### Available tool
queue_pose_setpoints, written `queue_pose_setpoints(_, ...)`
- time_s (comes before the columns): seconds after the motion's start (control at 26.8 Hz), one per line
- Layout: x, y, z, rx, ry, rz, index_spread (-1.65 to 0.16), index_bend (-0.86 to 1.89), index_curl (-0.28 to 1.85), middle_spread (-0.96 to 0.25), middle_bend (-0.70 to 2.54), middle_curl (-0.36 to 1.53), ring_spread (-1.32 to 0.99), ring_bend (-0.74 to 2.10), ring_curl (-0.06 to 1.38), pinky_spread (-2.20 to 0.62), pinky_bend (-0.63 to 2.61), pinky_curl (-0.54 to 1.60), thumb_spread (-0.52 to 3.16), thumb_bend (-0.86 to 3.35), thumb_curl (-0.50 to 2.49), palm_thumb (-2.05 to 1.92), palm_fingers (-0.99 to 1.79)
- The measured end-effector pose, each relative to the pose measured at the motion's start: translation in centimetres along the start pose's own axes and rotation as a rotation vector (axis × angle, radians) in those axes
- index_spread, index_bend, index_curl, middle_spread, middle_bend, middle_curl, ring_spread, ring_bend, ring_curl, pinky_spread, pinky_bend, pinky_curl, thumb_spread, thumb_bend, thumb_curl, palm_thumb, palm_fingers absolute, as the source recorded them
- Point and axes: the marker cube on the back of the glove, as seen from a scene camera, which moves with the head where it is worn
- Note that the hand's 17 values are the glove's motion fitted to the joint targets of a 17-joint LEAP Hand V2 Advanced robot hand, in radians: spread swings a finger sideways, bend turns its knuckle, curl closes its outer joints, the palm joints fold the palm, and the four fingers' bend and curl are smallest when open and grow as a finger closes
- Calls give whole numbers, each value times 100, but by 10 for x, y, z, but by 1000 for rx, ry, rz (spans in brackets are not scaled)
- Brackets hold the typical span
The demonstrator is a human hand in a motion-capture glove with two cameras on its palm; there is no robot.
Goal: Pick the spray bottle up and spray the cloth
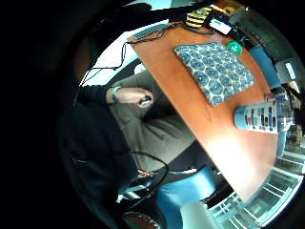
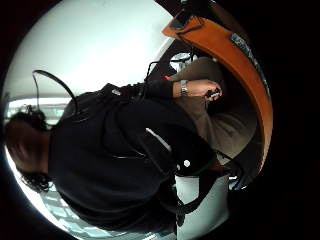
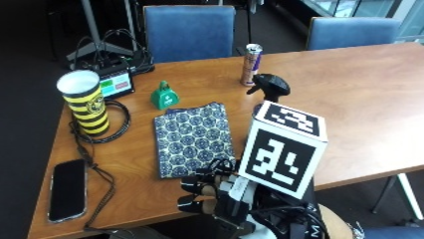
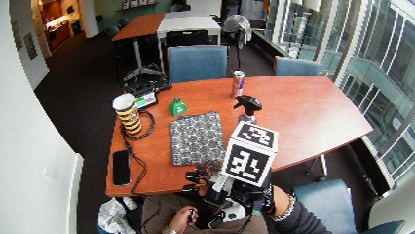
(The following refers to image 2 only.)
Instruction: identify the black box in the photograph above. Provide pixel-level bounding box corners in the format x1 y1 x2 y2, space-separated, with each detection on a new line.
171 7 205 32

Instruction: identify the orange wooden table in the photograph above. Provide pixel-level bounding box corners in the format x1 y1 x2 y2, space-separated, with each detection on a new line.
161 14 274 176

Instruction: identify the silver wristwatch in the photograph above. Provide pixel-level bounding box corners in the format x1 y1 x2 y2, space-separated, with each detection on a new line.
179 79 190 98

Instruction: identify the thin black cable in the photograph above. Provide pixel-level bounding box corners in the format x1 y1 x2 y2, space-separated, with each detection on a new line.
145 54 201 84

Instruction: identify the the person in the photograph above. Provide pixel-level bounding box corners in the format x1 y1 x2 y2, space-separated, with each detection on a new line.
3 56 259 236

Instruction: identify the black cable loop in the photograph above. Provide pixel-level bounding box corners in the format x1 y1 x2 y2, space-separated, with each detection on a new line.
31 69 80 116

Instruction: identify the small black device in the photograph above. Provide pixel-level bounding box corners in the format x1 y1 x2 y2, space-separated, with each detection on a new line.
205 87 222 100

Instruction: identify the blue grey sticker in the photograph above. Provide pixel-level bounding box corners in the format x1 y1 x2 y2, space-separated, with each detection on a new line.
230 32 270 96

